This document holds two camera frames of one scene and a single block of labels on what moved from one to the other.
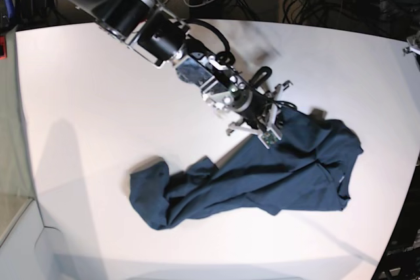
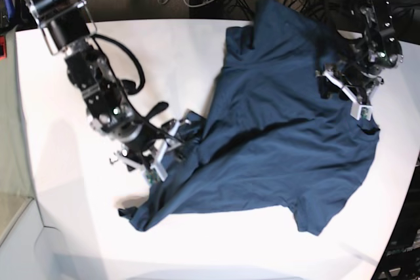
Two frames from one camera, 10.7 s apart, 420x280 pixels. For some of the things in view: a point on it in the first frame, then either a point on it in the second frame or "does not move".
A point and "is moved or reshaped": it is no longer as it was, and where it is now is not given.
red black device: x=3 y=53 does not move
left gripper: x=222 y=86 to x=110 y=109
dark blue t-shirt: x=302 y=168 is moved or reshaped
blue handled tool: x=9 y=3 does not move
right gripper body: x=413 y=44 to x=377 y=49
